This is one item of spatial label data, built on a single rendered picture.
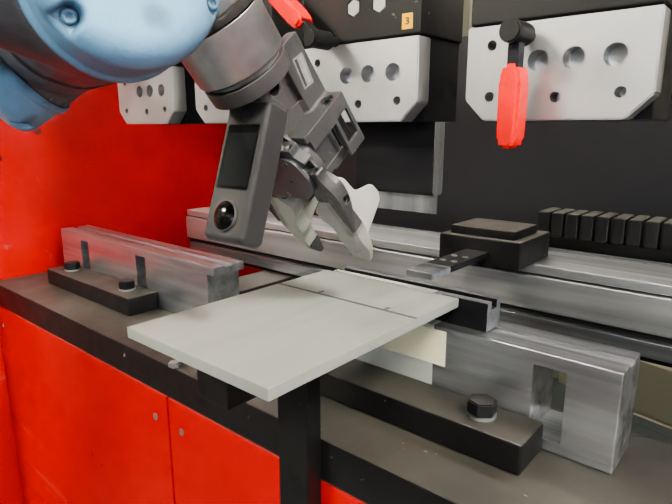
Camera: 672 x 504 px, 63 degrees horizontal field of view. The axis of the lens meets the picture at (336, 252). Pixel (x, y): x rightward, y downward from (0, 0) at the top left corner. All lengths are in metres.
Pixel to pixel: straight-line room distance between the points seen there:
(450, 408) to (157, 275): 0.56
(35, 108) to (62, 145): 0.93
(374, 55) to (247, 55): 0.19
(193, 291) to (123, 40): 0.68
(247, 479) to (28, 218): 0.79
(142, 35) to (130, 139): 1.15
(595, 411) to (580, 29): 0.32
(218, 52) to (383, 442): 0.37
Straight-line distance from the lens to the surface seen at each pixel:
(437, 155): 0.58
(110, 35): 0.22
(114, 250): 1.06
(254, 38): 0.42
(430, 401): 0.57
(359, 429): 0.58
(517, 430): 0.54
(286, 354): 0.43
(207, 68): 0.42
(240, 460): 0.68
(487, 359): 0.57
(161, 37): 0.23
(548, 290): 0.81
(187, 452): 0.77
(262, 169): 0.43
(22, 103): 0.36
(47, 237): 1.30
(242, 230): 0.43
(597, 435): 0.55
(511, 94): 0.46
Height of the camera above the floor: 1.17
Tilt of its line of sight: 13 degrees down
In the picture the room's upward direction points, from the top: straight up
